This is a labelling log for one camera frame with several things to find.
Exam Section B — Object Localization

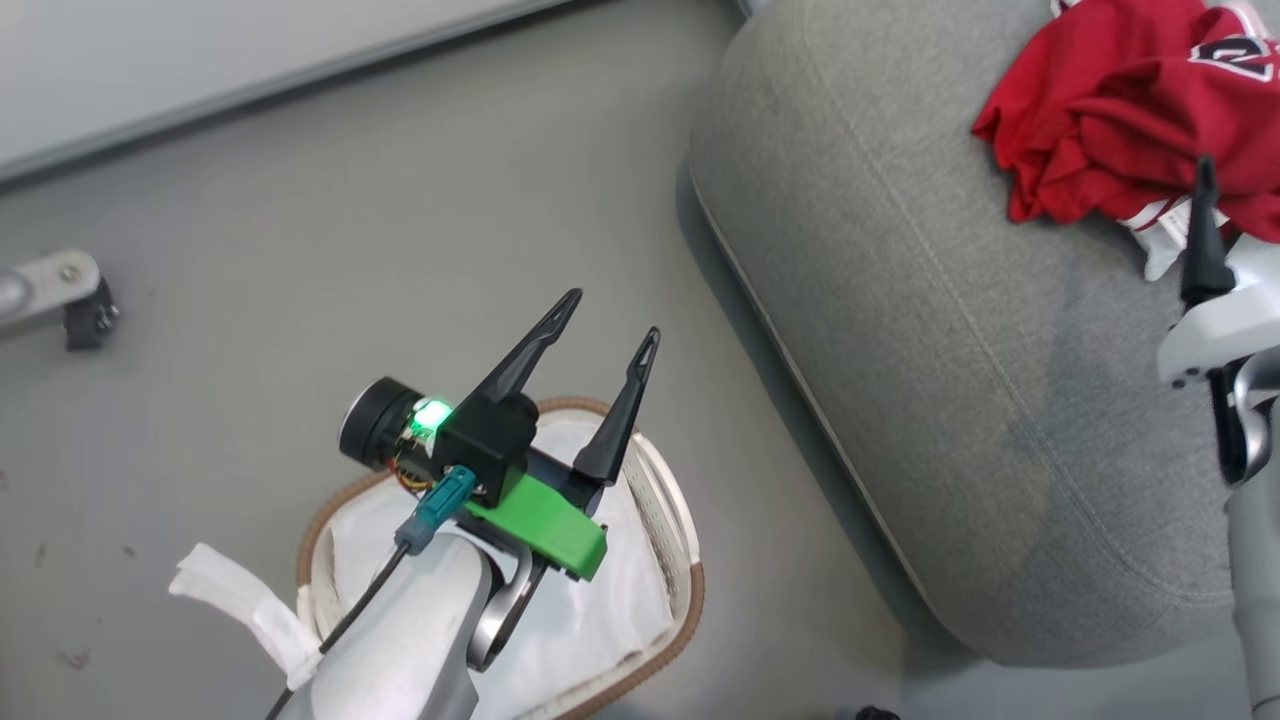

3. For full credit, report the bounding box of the grey partition foot with bracket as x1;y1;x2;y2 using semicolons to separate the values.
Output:
0;249;107;343

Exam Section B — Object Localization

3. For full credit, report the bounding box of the red garment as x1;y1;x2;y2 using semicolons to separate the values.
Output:
971;0;1280;284

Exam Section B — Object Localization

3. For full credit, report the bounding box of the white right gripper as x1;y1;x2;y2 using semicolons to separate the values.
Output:
1157;155;1280;393

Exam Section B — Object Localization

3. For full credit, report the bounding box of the black cable with teal connector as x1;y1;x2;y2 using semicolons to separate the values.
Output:
262;464;478;720

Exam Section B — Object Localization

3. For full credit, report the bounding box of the grey fabric sofa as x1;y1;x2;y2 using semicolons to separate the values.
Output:
687;0;1280;669

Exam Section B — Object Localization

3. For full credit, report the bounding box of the white partition panel grey frame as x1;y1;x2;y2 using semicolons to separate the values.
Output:
0;0;586;189

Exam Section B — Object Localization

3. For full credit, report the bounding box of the black caster wheel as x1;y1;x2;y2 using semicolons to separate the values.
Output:
64;278;122;352

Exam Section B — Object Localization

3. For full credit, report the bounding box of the white basket with brown rim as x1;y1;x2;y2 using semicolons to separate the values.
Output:
294;396;707;720

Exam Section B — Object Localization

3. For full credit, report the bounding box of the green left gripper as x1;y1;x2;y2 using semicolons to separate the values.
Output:
338;288;662;584

